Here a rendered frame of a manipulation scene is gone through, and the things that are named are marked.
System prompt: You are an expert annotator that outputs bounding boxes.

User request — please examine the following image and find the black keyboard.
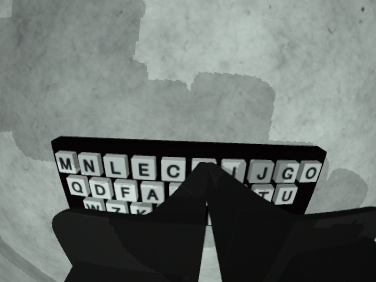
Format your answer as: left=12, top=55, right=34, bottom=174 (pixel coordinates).
left=51, top=136, right=327, bottom=215

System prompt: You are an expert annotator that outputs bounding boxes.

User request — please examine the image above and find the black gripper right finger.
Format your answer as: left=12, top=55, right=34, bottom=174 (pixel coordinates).
left=207, top=162, right=376, bottom=282

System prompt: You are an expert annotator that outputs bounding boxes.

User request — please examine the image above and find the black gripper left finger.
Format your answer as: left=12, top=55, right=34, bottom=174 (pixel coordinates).
left=52, top=162, right=209, bottom=282

